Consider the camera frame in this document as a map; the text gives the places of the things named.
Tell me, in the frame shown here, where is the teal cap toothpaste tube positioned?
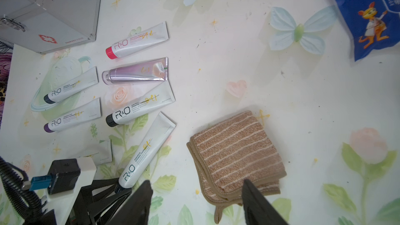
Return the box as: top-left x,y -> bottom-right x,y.
115,112 -> 176,194

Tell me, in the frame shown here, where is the pink cap toothpaste tube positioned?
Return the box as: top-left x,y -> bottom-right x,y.
105,22 -> 169,59

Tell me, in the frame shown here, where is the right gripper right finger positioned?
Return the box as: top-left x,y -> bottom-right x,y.
242,179 -> 288,225

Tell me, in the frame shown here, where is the dark green cap toothpaste tube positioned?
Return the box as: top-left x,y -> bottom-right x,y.
43,67 -> 99,104

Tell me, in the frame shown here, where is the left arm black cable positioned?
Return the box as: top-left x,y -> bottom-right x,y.
0,156 -> 44,223

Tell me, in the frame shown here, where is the metallic pink toothpaste tube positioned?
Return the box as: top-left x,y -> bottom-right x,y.
102,57 -> 169,85

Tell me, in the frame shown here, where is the black cap toothpaste tube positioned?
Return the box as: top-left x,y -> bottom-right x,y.
106,81 -> 176,127

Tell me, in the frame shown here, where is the silver metal first-aid case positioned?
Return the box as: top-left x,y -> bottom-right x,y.
1,0 -> 101,54

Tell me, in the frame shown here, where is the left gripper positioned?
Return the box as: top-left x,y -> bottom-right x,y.
24,178 -> 132,225

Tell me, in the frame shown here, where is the blue bandage packet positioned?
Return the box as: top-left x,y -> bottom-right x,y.
335,0 -> 400,60

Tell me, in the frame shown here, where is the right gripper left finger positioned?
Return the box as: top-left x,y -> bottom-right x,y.
106,180 -> 153,225

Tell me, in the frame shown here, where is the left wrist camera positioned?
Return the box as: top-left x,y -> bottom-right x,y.
22,157 -> 96,196

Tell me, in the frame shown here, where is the purple cap toothpaste tube upper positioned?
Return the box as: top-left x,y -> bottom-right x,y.
43,98 -> 102,133

